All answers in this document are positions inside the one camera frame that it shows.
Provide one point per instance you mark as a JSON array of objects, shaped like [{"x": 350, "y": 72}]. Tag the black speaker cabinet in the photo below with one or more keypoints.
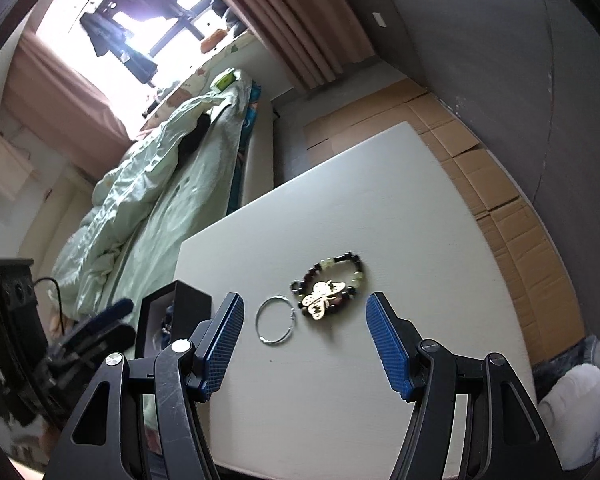
[{"x": 23, "y": 343}]

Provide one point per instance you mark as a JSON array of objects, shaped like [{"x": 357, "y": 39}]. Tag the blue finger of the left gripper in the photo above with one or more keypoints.
[
  {"x": 111, "y": 314},
  {"x": 110, "y": 339}
]

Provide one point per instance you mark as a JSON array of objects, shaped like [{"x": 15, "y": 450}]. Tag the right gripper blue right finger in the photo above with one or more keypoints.
[{"x": 505, "y": 437}]

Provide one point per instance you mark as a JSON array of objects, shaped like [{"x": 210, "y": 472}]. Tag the pink curtain right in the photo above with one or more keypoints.
[{"x": 314, "y": 40}]

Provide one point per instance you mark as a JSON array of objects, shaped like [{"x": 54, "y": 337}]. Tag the light green duvet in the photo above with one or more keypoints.
[{"x": 145, "y": 189}]

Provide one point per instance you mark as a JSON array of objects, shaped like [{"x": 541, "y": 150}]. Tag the black jewelry box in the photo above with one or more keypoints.
[{"x": 170, "y": 313}]

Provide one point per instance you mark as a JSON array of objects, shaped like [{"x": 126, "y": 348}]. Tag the gold butterfly brooch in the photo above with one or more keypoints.
[{"x": 323, "y": 297}]

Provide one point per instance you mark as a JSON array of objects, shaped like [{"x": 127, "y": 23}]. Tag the silver hoop bangle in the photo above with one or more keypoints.
[{"x": 275, "y": 320}]

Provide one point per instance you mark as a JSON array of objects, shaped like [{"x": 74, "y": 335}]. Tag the pink curtain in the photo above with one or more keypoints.
[
  {"x": 65, "y": 110},
  {"x": 314, "y": 40}
]

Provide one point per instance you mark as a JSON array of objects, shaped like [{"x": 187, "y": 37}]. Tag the white wall switch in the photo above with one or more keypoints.
[{"x": 379, "y": 19}]

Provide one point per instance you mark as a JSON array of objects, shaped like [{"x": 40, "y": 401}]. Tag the flattened cardboard sheets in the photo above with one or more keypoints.
[{"x": 543, "y": 296}]

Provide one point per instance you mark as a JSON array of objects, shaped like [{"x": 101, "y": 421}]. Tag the green box on bed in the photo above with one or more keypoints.
[{"x": 224, "y": 80}]

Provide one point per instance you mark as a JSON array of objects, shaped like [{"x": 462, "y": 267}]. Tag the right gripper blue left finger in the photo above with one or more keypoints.
[{"x": 104, "y": 437}]

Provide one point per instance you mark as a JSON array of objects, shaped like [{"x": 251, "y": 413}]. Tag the pink curtain left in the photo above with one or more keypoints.
[{"x": 65, "y": 110}]

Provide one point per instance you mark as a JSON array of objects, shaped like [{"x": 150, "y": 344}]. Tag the dark hanging clothes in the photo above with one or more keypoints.
[{"x": 108, "y": 35}]

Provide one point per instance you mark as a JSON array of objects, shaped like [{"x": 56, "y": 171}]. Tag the bed with beige frame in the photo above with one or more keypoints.
[{"x": 255, "y": 159}]

